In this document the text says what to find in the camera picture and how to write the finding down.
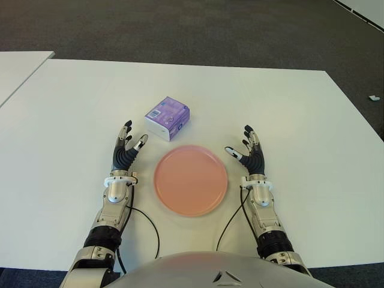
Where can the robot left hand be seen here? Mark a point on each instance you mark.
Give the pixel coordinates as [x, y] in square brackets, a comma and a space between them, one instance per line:
[123, 157]

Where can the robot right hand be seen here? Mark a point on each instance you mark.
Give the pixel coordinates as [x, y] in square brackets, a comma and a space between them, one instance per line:
[255, 160]

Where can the purple tissue paper pack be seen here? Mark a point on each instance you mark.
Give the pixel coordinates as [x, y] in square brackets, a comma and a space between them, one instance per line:
[168, 115]

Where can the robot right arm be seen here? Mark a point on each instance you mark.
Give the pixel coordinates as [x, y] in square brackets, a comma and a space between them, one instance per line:
[264, 195]

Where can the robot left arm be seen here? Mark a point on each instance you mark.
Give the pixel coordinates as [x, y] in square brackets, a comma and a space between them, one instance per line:
[114, 192]

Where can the pink round plate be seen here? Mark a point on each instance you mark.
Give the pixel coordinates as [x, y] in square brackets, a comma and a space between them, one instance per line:
[190, 180]

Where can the silver robot torso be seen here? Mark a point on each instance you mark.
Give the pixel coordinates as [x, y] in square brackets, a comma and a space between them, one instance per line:
[192, 270]

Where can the small white floor object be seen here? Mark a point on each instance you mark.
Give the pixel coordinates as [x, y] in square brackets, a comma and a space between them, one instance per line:
[373, 97]

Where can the adjacent white table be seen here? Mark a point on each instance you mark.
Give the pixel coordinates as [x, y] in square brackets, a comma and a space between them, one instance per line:
[18, 69]

